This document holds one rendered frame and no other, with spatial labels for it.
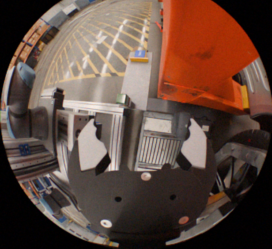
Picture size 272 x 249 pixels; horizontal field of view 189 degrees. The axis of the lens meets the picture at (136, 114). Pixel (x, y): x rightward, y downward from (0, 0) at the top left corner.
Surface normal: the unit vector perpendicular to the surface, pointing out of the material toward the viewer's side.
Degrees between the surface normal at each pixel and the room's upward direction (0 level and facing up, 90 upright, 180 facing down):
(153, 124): 0
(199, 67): 90
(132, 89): 0
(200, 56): 90
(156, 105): 0
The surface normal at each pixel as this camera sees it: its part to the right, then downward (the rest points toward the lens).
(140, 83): -0.15, -0.06
